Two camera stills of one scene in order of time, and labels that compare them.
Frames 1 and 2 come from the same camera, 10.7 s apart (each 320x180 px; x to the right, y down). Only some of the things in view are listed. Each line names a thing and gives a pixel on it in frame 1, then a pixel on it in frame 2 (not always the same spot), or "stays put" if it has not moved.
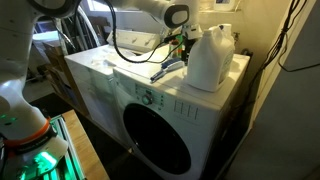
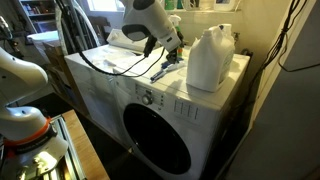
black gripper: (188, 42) to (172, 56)
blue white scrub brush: (169, 65) stays put
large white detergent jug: (209, 58) stays put
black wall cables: (296, 7) stays put
